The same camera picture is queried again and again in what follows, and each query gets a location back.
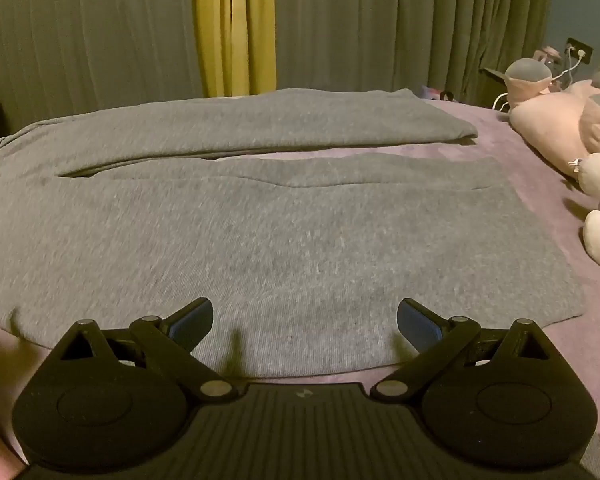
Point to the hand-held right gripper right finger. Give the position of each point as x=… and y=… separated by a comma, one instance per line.
x=417, y=325

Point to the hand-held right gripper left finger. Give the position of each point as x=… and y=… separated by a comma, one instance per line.
x=192, y=322

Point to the purple blanket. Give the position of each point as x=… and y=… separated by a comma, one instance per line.
x=535, y=185

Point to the small dark object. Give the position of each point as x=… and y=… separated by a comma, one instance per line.
x=445, y=95

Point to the pink and grey plush toy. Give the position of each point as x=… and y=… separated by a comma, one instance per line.
x=550, y=115

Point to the yellow curtain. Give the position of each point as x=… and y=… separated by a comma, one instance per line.
x=230, y=25

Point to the grey-green curtain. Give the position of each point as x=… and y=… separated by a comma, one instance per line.
x=80, y=35
x=405, y=25

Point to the black wall outlet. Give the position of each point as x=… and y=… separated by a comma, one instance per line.
x=579, y=51

